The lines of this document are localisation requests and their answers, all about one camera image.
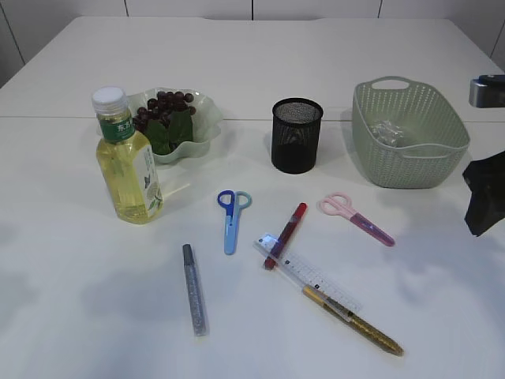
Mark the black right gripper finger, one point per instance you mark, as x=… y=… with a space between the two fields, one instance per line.
x=485 y=179

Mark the clear plastic sheet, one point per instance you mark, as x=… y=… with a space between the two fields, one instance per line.
x=387 y=133

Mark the pink handled scissors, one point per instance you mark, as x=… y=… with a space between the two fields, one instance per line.
x=340 y=204

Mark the purple grape bunch with leaf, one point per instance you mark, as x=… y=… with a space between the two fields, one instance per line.
x=166 y=120

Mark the yellow tea plastic bottle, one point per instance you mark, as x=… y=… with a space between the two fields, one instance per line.
x=126 y=159

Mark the pale green plastic basket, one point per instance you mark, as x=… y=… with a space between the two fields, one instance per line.
x=435 y=138

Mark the black mesh pen holder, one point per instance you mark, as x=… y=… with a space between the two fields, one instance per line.
x=295 y=134

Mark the gold glitter pen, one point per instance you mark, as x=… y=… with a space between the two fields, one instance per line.
x=355 y=323

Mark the clear plastic ruler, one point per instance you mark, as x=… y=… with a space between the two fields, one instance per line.
x=312 y=282

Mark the red glitter pen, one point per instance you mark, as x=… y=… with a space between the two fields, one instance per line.
x=285 y=236

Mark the pale green wavy glass plate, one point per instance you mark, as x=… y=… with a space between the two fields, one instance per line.
x=205 y=124

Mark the silver glitter pen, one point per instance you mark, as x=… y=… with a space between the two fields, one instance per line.
x=197 y=306

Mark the blue handled scissors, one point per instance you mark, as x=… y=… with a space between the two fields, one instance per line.
x=233 y=203

